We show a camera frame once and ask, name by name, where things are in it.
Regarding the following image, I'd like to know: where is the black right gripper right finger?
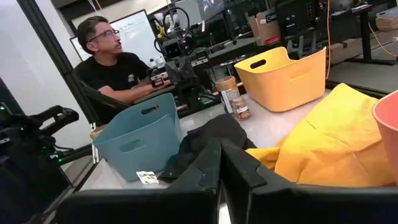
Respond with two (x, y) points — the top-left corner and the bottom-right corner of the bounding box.
(220, 138), (398, 224)

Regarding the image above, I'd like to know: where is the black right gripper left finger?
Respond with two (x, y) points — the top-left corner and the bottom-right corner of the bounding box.
(57, 138), (223, 224)

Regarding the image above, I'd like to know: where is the large spice jar tan lid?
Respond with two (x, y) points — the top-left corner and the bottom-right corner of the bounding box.
(214, 75), (242, 114)

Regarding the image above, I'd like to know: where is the black cloth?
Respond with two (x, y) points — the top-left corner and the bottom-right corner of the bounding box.
(158, 113), (257, 183)

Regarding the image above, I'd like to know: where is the blue plastic bin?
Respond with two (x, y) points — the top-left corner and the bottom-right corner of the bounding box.
(92, 92), (184, 182)

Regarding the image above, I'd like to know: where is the black red handheld device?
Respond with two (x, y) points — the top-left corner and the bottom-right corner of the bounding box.
(146, 67), (170, 89)

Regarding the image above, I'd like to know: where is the white paper scrap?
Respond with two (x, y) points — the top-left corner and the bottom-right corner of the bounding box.
(136, 170), (160, 185)

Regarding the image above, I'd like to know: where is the whiteboard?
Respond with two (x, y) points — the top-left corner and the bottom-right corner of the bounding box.
(70, 9), (165, 68)

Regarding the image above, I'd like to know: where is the grey computer monitor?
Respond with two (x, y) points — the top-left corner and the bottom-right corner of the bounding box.
(174, 0), (224, 27)

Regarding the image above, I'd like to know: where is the person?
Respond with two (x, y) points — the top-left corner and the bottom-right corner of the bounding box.
(73, 15), (172, 105)

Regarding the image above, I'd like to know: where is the yellow cloth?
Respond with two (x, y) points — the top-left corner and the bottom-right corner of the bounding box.
(245, 82), (397, 188)

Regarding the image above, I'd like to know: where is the cardboard box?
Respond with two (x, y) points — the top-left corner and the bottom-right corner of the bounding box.
(248, 8), (281, 47)

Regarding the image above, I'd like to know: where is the yellow plastic bin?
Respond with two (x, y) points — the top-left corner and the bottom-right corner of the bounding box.
(233, 45), (327, 113)

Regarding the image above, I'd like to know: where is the spice jar brown lid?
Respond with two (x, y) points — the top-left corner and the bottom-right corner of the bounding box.
(89, 124), (108, 141)

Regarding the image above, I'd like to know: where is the black equipment rack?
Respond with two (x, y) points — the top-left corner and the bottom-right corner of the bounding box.
(275, 0), (327, 58)

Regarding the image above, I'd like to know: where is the coral plastic bin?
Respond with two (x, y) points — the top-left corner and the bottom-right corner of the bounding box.
(371, 90), (398, 184)

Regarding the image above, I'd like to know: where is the black machine beside table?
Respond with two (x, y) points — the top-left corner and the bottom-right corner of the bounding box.
(0, 77), (94, 224)

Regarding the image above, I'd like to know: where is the black desk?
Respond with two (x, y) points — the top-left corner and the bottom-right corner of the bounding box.
(329, 2), (398, 66)

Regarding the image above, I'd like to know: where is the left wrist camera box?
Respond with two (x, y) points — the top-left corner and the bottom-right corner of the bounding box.
(161, 39), (183, 60)

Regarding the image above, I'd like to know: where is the silver aluminium frame leg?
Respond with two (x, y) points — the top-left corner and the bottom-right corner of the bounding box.
(90, 122), (102, 164)

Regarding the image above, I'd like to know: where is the black frame post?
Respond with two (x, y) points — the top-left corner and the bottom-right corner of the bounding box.
(17, 0), (131, 125)

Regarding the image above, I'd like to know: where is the yellow cable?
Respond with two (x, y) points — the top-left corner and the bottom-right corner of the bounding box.
(325, 0), (332, 80)
(368, 21), (398, 58)

